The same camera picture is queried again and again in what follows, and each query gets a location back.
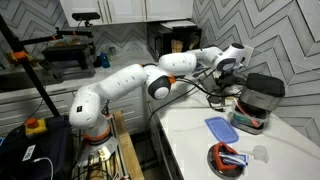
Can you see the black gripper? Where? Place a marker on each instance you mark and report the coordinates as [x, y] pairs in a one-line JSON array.
[[227, 79]]

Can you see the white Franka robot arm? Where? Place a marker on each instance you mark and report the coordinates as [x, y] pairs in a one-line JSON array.
[[86, 113]]

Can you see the round tray with red holder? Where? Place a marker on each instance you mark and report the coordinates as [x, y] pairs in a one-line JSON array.
[[225, 162]]

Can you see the black coffee maker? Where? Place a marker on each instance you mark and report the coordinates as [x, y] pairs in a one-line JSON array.
[[260, 95]]

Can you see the blue container lid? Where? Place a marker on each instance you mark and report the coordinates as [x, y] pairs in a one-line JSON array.
[[222, 130]]

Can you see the light wooden spoon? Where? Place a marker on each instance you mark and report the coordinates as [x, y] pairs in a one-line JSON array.
[[179, 46]]

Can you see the black microwave oven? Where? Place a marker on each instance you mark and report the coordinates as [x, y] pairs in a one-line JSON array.
[[160, 38]]

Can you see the small clear plastic cup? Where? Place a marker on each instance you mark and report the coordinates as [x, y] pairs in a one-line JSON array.
[[259, 153]]

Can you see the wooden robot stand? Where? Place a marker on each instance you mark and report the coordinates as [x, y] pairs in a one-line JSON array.
[[129, 154]]

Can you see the black equipment case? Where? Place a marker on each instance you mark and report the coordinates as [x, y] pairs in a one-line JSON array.
[[43, 157]]

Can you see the yellow emergency stop box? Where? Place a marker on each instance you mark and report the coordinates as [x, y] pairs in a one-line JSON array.
[[34, 126]]

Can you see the black camera on tripod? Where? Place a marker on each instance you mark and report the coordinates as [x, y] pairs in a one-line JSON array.
[[86, 17]]

